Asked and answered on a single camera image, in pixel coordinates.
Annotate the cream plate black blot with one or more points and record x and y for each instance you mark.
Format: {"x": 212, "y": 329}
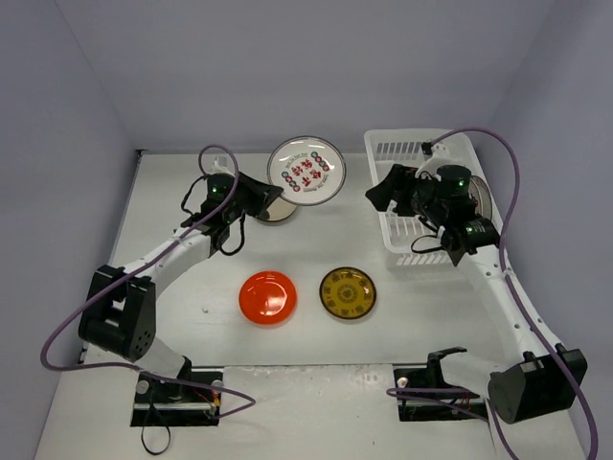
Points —
{"x": 279, "y": 211}

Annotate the yellow patterned dark-rimmed plate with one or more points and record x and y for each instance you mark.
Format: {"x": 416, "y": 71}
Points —
{"x": 347, "y": 293}

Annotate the white plate orange sunburst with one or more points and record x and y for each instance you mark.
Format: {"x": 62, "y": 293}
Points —
{"x": 480, "y": 193}

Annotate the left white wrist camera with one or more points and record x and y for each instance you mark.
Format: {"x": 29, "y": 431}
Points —
{"x": 222, "y": 164}

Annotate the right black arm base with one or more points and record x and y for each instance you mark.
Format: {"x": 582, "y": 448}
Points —
{"x": 422, "y": 395}

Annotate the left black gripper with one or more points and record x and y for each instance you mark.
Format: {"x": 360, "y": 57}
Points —
{"x": 256, "y": 195}

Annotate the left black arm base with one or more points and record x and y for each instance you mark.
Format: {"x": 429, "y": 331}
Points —
{"x": 162, "y": 404}

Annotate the white plate red characters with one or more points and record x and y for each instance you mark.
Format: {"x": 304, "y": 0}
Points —
{"x": 310, "y": 170}

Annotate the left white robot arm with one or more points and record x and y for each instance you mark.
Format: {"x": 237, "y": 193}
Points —
{"x": 120, "y": 317}

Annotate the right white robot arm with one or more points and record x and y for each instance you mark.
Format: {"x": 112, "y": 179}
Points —
{"x": 538, "y": 375}

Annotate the orange plastic plate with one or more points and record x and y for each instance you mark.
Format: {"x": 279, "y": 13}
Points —
{"x": 268, "y": 298}

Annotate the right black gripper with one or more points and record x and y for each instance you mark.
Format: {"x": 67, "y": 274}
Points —
{"x": 396, "y": 187}

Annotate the white plastic dish rack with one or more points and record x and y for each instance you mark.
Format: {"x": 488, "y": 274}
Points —
{"x": 387, "y": 147}

